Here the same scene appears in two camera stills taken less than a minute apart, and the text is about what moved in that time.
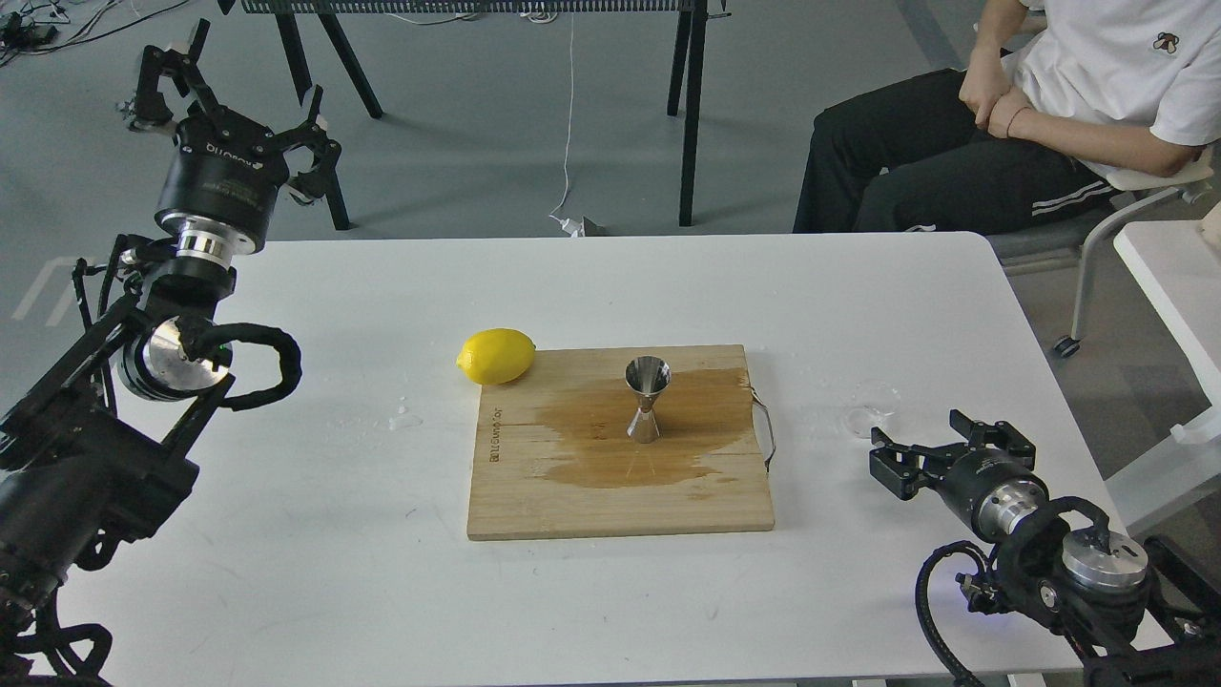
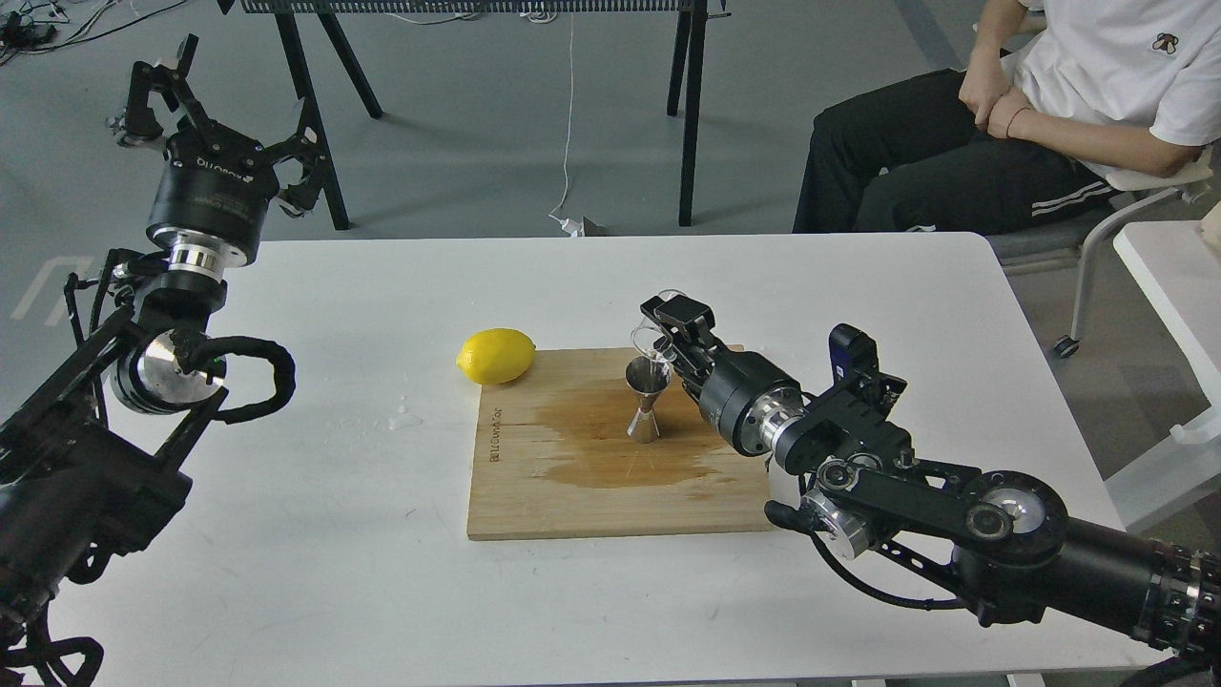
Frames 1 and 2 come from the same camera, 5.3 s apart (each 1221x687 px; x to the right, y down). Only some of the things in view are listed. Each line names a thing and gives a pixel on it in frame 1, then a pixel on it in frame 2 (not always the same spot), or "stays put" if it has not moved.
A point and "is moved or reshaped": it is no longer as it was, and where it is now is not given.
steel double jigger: (648, 376) stays put
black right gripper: (991, 491) → (737, 381)
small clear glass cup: (870, 404) is moved or reshaped
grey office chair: (1068, 244) stays put
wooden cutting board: (552, 456) stays put
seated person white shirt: (1061, 96) stays put
